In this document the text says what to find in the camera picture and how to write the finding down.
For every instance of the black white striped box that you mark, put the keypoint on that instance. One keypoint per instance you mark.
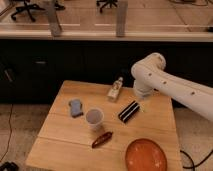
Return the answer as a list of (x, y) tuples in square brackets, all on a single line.
[(129, 111)]

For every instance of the left grey metal post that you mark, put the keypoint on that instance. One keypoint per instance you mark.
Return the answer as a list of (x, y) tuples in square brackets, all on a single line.
[(54, 24)]

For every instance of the dark red chili pepper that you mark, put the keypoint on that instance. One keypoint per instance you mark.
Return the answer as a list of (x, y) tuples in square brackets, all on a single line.
[(101, 139)]

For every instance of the office chair base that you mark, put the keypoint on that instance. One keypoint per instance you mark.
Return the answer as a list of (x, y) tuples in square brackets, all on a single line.
[(110, 3), (26, 7)]

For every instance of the small clear bottle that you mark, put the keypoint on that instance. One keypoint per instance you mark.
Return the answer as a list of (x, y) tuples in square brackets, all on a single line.
[(115, 89)]

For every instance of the blue sponge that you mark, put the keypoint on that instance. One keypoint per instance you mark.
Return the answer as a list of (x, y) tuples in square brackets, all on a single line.
[(75, 108)]

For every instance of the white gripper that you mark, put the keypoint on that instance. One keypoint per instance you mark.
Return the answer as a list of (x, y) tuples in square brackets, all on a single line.
[(142, 90)]

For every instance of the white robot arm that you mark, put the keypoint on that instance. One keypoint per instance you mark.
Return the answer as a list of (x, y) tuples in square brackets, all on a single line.
[(149, 74)]

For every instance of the orange bowl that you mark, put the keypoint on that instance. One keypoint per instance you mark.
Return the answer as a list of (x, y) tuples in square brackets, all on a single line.
[(145, 155)]

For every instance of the grey metal post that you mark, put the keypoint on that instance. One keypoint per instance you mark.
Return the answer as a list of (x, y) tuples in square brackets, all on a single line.
[(121, 18), (54, 24)]

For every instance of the middle office chair base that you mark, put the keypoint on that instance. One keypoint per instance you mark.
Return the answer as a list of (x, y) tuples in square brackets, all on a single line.
[(110, 3)]

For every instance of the black object on floor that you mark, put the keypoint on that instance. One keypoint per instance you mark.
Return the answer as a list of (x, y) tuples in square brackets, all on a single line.
[(9, 166)]

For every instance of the wooden table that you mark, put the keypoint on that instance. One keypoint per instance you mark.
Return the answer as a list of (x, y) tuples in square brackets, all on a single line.
[(65, 143)]

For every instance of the right grey metal post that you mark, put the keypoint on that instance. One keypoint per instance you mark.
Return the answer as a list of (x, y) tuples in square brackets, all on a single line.
[(121, 18)]

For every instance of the left office chair base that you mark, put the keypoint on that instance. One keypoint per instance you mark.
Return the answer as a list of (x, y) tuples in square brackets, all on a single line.
[(26, 7)]

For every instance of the black cabinet counter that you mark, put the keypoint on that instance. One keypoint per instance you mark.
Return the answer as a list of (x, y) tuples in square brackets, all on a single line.
[(33, 65)]

